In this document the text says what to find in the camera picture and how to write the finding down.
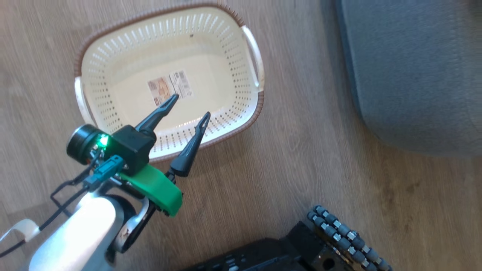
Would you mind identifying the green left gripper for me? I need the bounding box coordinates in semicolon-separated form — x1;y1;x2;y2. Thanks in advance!
120;94;211;218

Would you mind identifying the white brown-rimmed laundry basket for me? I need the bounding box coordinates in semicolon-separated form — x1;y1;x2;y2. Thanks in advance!
73;2;265;163

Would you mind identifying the paper label sticker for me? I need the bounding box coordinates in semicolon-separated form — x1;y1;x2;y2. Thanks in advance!
147;70;194;107

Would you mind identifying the grey roller omni wheel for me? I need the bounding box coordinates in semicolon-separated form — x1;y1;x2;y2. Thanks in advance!
307;205;393;271

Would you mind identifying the grey fabric sofa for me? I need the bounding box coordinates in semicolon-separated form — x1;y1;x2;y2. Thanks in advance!
334;0;482;158

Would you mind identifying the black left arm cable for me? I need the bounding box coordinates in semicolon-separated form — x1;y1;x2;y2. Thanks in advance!
0;149;125;259

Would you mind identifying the white strap on left arm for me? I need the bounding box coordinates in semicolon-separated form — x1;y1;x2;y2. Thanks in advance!
0;219;40;242

